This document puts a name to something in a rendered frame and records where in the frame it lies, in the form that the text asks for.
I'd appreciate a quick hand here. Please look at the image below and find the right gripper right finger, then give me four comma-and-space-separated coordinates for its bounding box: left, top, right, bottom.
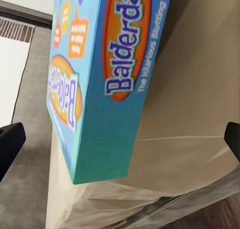
224, 122, 240, 162

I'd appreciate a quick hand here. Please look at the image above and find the board game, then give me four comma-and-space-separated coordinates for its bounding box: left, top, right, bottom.
46, 0, 170, 185

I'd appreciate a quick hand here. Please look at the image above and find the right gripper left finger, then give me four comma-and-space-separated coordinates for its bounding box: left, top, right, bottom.
0, 122, 26, 182

